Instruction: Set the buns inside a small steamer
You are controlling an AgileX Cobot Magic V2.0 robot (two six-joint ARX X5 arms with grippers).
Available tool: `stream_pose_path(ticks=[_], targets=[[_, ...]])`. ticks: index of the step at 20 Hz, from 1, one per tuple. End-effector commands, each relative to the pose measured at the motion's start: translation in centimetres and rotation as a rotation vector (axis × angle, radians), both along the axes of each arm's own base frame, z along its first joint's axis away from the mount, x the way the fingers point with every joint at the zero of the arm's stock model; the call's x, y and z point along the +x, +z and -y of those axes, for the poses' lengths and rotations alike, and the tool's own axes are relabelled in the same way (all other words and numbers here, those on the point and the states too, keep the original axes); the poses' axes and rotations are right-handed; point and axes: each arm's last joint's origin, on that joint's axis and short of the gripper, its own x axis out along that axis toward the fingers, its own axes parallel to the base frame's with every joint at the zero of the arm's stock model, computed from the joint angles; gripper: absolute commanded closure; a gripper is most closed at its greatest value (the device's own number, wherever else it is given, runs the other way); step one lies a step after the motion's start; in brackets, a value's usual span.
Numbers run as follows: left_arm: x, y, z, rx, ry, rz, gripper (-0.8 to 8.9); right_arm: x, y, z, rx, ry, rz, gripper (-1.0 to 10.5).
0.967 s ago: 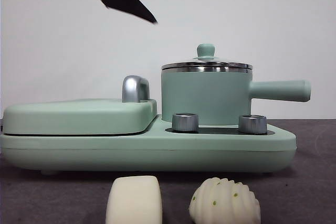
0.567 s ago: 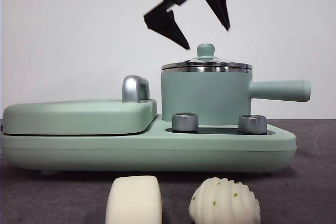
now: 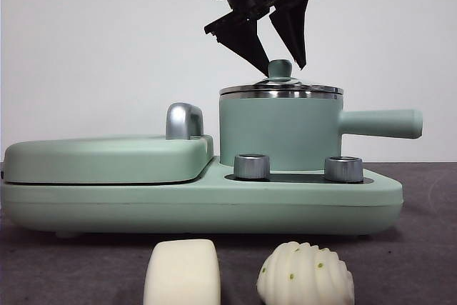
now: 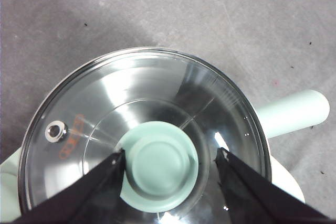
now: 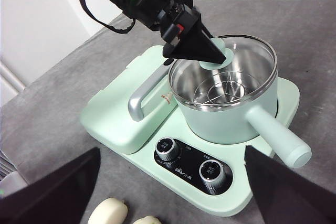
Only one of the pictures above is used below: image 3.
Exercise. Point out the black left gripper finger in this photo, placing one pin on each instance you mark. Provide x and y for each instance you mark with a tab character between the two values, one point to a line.
296	23
246	42

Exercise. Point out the glass lid with green knob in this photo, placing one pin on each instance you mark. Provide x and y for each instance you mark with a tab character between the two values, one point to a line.
280	69

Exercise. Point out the white rectangular steamed bun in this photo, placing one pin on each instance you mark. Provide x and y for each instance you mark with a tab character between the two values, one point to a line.
181	273

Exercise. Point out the white ridged bun green specks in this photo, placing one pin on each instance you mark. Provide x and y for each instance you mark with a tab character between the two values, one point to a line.
303	276

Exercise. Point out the silver control knob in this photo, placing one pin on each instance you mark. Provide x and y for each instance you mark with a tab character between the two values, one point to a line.
251	167
342	169

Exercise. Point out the green breakfast maker base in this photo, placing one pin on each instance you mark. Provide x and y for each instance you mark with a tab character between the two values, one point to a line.
214	205

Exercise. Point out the green griddle cover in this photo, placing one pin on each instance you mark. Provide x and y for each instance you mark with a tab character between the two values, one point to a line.
107	158

